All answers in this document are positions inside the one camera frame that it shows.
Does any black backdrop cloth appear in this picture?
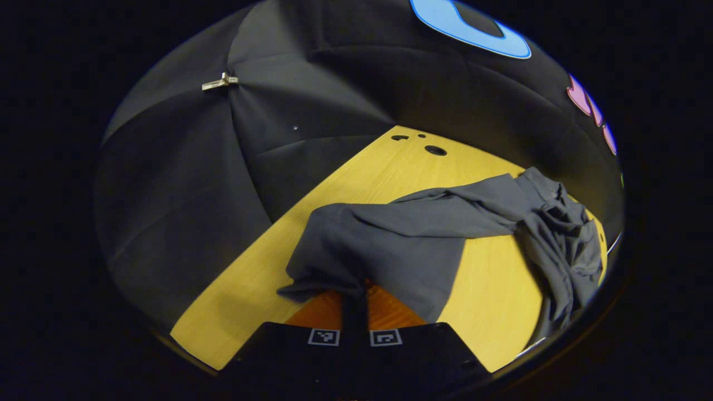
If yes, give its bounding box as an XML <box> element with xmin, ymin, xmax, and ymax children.
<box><xmin>95</xmin><ymin>0</ymin><xmax>625</xmax><ymax>330</ymax></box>

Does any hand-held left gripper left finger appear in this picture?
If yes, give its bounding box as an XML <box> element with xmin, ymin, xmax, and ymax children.
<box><xmin>220</xmin><ymin>287</ymin><xmax>357</xmax><ymax>393</ymax></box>

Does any grey long-sleeved shirt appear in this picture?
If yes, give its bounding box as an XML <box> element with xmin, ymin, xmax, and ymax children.
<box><xmin>277</xmin><ymin>167</ymin><xmax>605</xmax><ymax>341</ymax></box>

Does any silver metal clip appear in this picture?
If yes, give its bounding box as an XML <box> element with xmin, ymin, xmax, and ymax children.
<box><xmin>202</xmin><ymin>72</ymin><xmax>240</xmax><ymax>92</ymax></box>

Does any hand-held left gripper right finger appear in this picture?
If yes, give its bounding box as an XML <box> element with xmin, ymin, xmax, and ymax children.
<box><xmin>355</xmin><ymin>283</ymin><xmax>492</xmax><ymax>393</ymax></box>

